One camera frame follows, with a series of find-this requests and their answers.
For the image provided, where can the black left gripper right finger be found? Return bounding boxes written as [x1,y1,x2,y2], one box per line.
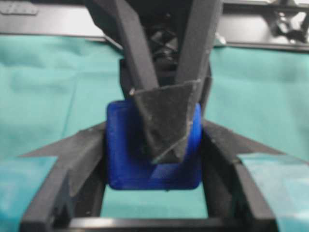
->
[199,119,283,227]

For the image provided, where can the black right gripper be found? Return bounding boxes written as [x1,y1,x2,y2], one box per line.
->
[84,0,223,164]

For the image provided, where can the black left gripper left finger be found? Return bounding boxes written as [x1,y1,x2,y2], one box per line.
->
[20,123,106,227]

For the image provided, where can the blue block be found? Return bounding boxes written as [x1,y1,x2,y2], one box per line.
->
[105,100,202,190]

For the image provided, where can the green table cloth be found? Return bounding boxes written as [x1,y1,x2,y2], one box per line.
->
[0,36,309,232]

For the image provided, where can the black aluminium frame rail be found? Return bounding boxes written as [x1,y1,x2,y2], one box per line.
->
[0,0,309,53]

